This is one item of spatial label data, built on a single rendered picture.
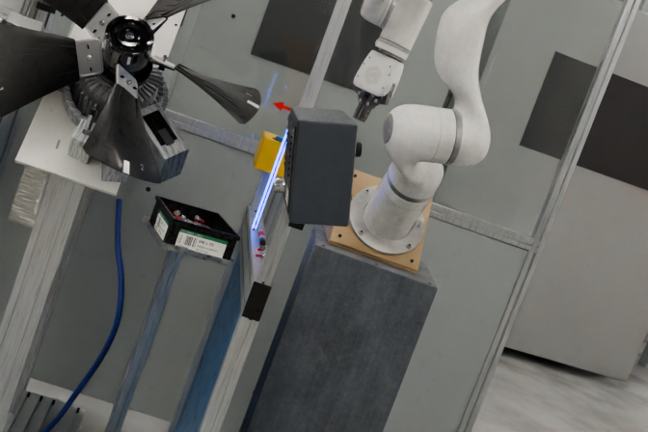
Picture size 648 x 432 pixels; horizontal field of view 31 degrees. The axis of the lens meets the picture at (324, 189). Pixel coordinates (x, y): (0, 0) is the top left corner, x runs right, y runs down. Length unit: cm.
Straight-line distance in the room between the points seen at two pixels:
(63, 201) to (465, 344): 146
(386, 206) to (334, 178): 58
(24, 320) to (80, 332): 66
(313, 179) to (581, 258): 488
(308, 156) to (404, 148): 41
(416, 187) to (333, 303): 34
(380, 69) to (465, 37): 45
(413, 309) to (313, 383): 29
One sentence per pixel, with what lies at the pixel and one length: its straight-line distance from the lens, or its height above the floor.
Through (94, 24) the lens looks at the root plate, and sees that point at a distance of 297.
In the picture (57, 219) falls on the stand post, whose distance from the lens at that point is 307.
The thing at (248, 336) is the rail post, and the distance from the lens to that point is 245.
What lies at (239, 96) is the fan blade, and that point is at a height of 117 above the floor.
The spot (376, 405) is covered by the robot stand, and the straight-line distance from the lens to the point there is 276.
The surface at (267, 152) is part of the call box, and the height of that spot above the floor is 103.
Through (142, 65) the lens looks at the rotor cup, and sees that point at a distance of 288.
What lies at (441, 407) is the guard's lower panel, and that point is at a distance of 390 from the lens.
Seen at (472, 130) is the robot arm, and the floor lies 130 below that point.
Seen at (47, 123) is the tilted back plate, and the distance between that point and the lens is 303.
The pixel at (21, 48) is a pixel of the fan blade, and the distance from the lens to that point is 284.
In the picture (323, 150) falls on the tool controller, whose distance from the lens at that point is 209.
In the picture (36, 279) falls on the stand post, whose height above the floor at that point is 54.
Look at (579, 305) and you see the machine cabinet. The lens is 698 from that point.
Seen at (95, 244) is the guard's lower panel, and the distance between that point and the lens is 371.
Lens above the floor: 139
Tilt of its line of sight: 7 degrees down
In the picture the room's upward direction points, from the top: 20 degrees clockwise
